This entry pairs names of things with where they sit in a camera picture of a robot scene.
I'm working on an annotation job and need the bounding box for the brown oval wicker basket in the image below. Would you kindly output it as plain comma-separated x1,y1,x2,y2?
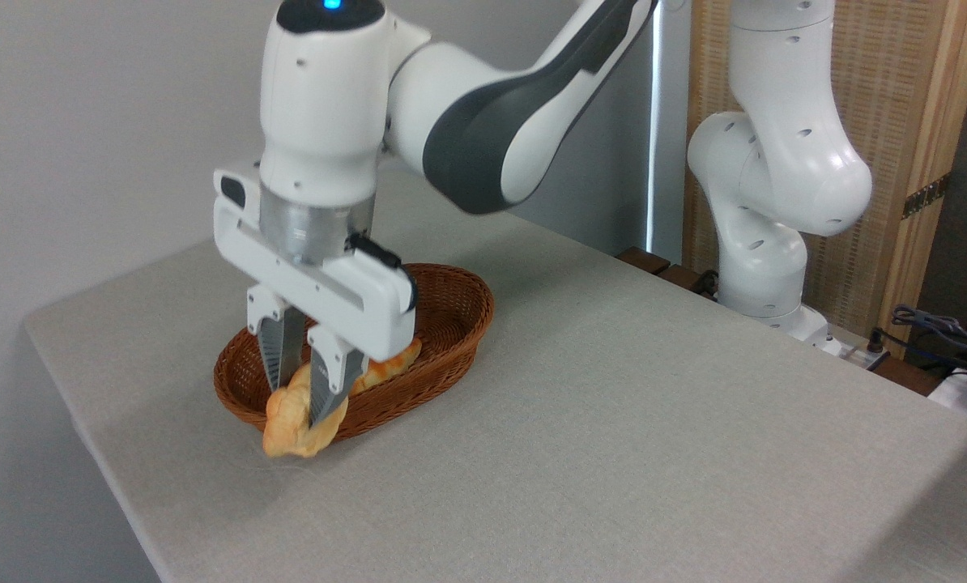
213,262,496,443

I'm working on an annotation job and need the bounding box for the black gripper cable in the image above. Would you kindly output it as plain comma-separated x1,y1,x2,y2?
343,232,420,313

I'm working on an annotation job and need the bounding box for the long glazed bread loaf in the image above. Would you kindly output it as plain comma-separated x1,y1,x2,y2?
349,337,424,397

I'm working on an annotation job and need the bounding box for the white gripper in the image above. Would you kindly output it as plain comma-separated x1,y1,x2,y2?
212,159,420,429

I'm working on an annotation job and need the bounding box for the metal screen hinge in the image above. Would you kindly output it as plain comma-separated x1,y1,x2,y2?
901,172,952,221

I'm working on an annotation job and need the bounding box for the black cable bundle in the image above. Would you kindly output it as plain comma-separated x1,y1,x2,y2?
891,304,967,375

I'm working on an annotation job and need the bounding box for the round pale bread roll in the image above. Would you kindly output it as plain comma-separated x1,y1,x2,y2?
262,361,351,461

